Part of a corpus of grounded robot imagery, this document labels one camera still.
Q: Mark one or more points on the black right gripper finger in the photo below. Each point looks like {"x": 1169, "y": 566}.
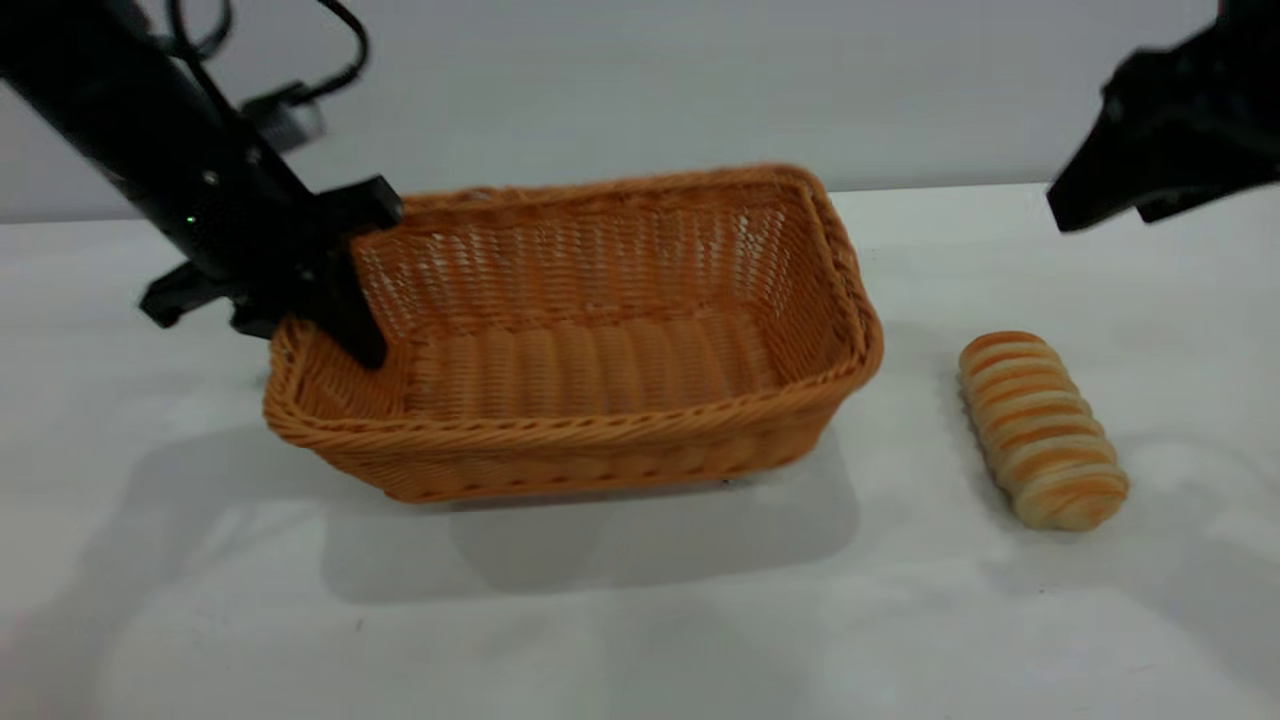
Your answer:
{"x": 1090, "y": 190}
{"x": 1170, "y": 212}

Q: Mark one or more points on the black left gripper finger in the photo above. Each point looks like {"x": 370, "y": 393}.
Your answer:
{"x": 350, "y": 310}
{"x": 262, "y": 318}

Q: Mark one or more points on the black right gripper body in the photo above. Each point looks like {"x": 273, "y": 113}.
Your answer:
{"x": 1210, "y": 110}

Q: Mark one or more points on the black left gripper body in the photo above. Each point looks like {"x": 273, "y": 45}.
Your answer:
{"x": 250, "y": 220}

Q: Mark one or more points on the striped long bread roll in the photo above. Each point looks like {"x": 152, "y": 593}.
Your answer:
{"x": 1040, "y": 430}

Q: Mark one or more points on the orange woven wicker basket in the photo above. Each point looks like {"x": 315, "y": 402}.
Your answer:
{"x": 600, "y": 450}

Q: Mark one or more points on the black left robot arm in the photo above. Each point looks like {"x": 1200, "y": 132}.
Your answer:
{"x": 100, "y": 70}

